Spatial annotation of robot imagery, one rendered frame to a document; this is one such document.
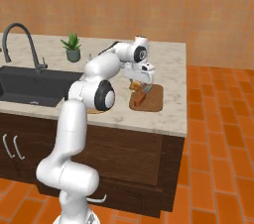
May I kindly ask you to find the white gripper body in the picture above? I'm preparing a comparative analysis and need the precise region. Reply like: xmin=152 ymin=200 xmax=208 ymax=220
xmin=124 ymin=68 xmax=156 ymax=86

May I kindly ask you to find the dark grey curved tap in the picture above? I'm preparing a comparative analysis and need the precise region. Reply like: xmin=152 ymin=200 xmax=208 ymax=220
xmin=2 ymin=22 xmax=49 ymax=74

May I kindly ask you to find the dark wood island cabinet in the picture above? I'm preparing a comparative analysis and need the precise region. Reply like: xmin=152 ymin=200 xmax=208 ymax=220
xmin=0 ymin=111 xmax=187 ymax=219

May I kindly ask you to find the silver drawer handle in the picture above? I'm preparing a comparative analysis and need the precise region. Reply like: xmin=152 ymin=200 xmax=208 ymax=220
xmin=86 ymin=193 xmax=108 ymax=204

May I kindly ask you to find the tan plate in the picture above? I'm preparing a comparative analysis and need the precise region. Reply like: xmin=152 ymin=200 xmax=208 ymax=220
xmin=86 ymin=108 xmax=104 ymax=115

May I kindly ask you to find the yellowish meat piece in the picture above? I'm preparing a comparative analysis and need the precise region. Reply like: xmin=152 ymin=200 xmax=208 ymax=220
xmin=129 ymin=80 xmax=141 ymax=92

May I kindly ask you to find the dark wood cupboard door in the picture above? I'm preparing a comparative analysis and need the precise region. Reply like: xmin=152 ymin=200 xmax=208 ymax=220
xmin=12 ymin=114 xmax=63 ymax=184

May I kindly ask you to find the brown wooden cutting board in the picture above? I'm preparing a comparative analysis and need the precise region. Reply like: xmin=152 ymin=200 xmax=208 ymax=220
xmin=128 ymin=83 xmax=165 ymax=113

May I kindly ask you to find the dark wood drawer front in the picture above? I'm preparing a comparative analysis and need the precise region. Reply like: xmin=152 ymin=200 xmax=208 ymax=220
xmin=70 ymin=124 xmax=164 ymax=187

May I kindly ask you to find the orange-handled knife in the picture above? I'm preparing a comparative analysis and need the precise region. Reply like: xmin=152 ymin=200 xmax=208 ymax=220
xmin=133 ymin=84 xmax=154 ymax=107

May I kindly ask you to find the green plant in grey pot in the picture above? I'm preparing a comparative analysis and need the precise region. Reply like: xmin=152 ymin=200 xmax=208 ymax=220
xmin=60 ymin=32 xmax=82 ymax=63

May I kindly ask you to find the silver cupboard door handle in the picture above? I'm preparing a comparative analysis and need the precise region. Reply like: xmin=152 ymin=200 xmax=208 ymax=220
xmin=2 ymin=133 xmax=16 ymax=160
xmin=12 ymin=135 xmax=26 ymax=162

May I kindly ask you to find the black sink basin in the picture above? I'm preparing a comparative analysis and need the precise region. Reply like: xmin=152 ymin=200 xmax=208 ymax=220
xmin=0 ymin=65 xmax=84 ymax=108

